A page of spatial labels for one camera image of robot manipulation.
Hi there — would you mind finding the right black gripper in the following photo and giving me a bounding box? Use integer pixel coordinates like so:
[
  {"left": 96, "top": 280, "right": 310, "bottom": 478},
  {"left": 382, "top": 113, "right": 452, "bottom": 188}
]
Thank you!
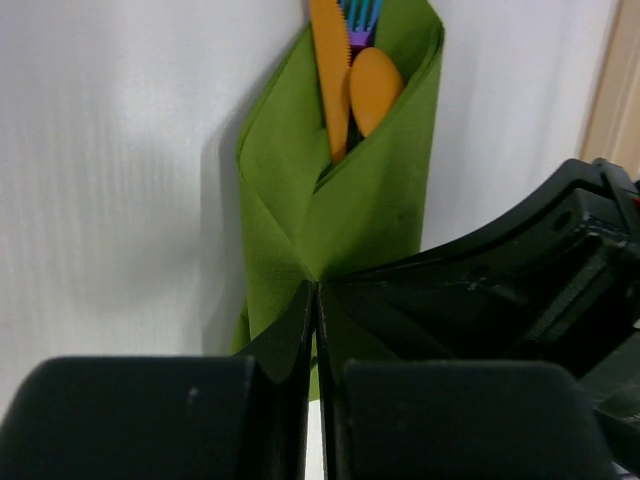
[{"left": 328, "top": 159, "right": 639, "bottom": 449}]

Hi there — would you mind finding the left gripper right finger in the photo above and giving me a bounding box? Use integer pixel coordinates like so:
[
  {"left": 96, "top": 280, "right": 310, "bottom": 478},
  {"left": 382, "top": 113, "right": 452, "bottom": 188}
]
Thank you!
[{"left": 316, "top": 284, "right": 398, "bottom": 479}]

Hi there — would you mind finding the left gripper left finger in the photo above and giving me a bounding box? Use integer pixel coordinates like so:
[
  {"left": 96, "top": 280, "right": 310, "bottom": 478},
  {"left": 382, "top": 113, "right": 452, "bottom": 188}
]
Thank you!
[{"left": 233, "top": 281, "right": 314, "bottom": 479}]

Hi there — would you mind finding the green paper napkin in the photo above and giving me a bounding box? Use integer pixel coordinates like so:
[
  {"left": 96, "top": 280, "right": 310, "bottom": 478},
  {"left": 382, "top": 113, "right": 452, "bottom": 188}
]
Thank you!
[{"left": 232, "top": 0, "right": 445, "bottom": 351}]

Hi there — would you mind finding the orange plastic spoon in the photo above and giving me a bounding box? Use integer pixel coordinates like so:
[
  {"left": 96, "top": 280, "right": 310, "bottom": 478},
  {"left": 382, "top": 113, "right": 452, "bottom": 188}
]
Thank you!
[{"left": 349, "top": 47, "right": 404, "bottom": 138}]

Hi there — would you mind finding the orange plastic knife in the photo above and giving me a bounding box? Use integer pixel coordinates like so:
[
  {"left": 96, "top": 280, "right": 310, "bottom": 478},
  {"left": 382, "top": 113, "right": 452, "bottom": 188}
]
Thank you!
[{"left": 309, "top": 0, "right": 351, "bottom": 165}]

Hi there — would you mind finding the iridescent metal fork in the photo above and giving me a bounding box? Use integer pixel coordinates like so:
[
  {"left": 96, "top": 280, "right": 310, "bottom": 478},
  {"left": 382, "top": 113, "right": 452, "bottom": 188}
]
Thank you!
[{"left": 338, "top": 0, "right": 383, "bottom": 56}]

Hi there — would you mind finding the beige utensil tray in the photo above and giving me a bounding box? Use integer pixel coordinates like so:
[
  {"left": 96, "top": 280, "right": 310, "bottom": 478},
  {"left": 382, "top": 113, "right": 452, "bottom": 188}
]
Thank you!
[{"left": 580, "top": 0, "right": 639, "bottom": 178}]

